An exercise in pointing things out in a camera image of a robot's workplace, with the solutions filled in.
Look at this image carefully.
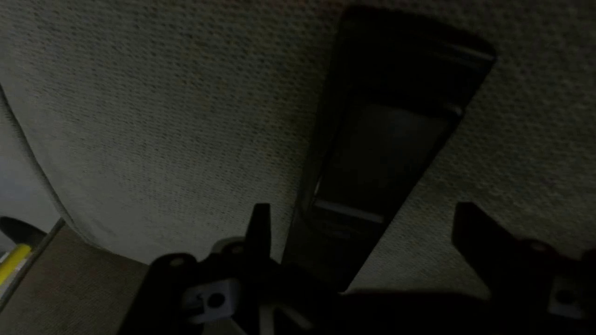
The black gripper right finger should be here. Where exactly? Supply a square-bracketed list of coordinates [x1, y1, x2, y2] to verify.
[452, 200, 596, 335]

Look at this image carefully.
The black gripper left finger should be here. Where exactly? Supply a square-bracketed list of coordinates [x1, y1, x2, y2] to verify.
[116, 202, 286, 335]

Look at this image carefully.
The plain black remote control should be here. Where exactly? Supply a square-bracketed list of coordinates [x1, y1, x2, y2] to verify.
[280, 3, 496, 293]

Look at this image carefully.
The grey fabric sofa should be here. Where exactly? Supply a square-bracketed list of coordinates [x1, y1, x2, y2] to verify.
[0, 0, 596, 295]

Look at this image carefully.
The yellow pole stand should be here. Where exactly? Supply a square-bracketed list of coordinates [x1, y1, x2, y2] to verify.
[0, 215, 49, 289]

